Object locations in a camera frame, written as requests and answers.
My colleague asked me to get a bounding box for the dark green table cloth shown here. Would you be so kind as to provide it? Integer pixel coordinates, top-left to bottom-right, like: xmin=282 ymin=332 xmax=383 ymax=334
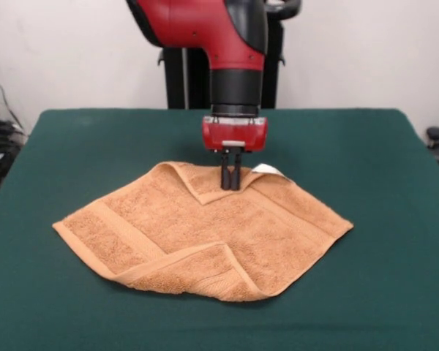
xmin=0 ymin=107 xmax=439 ymax=351

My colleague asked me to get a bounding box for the orange terry towel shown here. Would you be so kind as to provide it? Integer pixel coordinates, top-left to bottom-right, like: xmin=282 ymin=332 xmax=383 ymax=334
xmin=51 ymin=160 xmax=354 ymax=303

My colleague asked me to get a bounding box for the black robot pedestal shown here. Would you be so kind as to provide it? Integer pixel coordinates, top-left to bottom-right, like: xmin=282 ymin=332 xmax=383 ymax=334
xmin=157 ymin=0 xmax=303 ymax=110

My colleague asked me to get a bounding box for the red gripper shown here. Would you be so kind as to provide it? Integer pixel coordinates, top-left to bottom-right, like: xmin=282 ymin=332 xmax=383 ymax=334
xmin=200 ymin=116 xmax=269 ymax=191

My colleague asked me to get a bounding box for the grey cable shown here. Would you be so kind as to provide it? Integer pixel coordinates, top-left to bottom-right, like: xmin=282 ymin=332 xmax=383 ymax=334
xmin=0 ymin=67 xmax=26 ymax=133

